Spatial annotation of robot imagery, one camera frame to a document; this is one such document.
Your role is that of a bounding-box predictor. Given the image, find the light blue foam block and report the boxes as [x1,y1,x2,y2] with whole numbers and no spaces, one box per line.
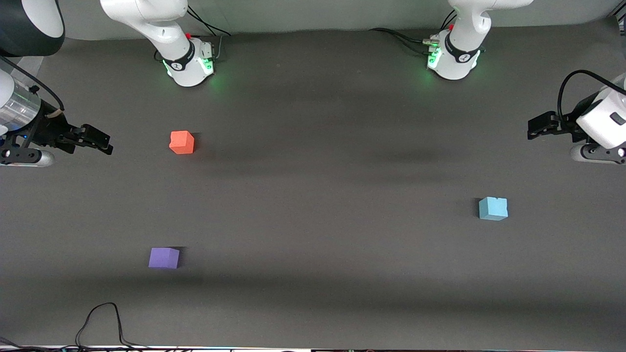
[478,197,509,221]

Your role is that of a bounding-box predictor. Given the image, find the black cable on table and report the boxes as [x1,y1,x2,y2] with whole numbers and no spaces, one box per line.
[0,302,230,352]

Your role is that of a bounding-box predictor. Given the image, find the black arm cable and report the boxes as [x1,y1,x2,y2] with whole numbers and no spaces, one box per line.
[558,70,626,122]
[0,55,65,112]

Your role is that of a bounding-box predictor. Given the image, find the orange foam block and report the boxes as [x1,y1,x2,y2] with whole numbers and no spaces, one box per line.
[169,131,195,155]

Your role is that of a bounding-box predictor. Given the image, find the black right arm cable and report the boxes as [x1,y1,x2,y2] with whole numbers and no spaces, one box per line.
[0,55,65,112]

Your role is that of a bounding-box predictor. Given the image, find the purple foam block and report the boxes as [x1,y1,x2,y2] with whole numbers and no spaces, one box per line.
[148,247,180,269]

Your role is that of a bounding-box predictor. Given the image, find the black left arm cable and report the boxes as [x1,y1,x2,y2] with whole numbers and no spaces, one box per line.
[558,70,626,122]

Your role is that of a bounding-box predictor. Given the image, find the black left arm base cables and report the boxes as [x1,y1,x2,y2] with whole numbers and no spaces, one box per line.
[369,10,458,55]

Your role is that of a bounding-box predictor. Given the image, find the black arm base cables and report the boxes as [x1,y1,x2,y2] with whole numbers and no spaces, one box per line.
[369,10,458,55]
[185,5,231,63]

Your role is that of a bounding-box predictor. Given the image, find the black right arm base cables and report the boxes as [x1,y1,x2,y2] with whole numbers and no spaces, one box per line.
[185,5,231,63]

